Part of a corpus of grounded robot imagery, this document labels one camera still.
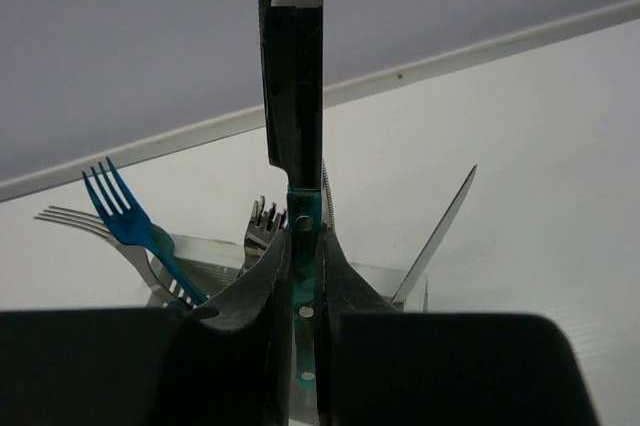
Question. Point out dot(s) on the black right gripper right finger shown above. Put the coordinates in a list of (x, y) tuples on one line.
[(350, 317)]

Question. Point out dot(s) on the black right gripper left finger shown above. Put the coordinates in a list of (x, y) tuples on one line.
[(245, 352)]

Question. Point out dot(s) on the silver fork black riveted handle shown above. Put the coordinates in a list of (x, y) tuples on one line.
[(262, 227)]

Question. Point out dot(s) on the silver knife pink handle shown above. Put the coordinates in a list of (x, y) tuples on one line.
[(417, 269)]

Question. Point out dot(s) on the silver fork teal marbled handle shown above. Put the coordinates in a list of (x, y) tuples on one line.
[(135, 255)]

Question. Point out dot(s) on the all blue fork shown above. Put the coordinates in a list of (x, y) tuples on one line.
[(129, 223)]

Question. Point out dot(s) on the silver knife teal marbled handle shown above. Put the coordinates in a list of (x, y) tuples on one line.
[(291, 48)]

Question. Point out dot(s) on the white perforated utensil caddy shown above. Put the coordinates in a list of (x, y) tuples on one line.
[(213, 265)]

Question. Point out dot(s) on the aluminium table edge rail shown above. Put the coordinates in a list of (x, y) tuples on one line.
[(252, 118)]

